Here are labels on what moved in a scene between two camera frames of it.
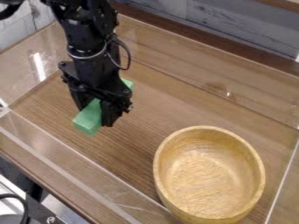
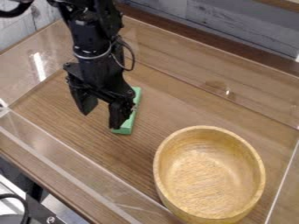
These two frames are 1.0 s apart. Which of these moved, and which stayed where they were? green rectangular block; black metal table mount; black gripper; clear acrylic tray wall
Moved: green rectangular block
Stayed: clear acrylic tray wall; black metal table mount; black gripper
